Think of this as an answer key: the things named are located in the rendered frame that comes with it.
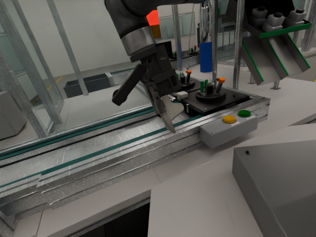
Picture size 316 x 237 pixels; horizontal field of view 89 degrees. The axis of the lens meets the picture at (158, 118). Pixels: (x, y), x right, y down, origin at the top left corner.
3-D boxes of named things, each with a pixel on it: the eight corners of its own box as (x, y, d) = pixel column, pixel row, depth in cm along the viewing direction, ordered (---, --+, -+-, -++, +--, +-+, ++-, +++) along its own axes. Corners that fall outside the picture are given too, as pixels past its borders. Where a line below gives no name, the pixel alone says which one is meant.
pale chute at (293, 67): (303, 73, 82) (311, 67, 77) (280, 78, 80) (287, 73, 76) (276, 30, 90) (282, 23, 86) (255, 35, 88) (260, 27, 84)
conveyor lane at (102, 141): (247, 117, 77) (249, 98, 72) (56, 193, 54) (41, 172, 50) (209, 100, 101) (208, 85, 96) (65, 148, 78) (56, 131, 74)
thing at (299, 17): (300, 28, 73) (311, 11, 68) (292, 30, 73) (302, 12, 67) (287, 21, 78) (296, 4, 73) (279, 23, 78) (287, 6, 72)
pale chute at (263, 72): (281, 80, 77) (289, 75, 73) (257, 86, 76) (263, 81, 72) (256, 35, 86) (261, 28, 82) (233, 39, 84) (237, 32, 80)
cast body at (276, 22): (279, 34, 70) (288, 15, 64) (270, 35, 69) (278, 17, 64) (267, 25, 75) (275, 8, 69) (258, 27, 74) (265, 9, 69)
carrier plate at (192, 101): (249, 100, 73) (249, 95, 72) (204, 116, 66) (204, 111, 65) (213, 88, 93) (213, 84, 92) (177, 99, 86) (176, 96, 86)
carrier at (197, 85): (212, 88, 94) (211, 66, 88) (175, 99, 88) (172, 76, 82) (189, 80, 115) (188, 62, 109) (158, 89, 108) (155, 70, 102)
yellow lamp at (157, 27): (162, 36, 69) (161, 23, 67) (152, 39, 67) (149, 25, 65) (158, 37, 73) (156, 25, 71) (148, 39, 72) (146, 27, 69)
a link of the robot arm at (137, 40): (120, 36, 34) (121, 43, 42) (129, 58, 36) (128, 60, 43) (152, 23, 35) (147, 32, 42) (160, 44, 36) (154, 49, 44)
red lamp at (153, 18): (161, 23, 66) (159, 9, 64) (149, 25, 65) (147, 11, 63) (156, 25, 71) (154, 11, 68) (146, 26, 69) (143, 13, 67)
